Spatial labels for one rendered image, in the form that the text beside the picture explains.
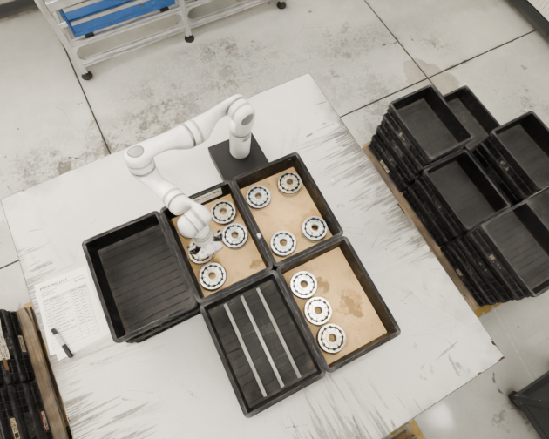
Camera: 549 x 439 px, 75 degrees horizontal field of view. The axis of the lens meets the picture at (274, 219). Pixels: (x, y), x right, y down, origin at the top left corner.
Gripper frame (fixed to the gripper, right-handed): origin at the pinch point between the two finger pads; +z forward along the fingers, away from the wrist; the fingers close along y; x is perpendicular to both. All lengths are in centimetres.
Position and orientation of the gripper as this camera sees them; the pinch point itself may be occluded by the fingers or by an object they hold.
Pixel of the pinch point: (208, 246)
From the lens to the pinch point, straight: 142.7
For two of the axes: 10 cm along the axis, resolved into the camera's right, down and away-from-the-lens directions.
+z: -0.4, 3.4, 9.4
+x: 5.1, 8.1, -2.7
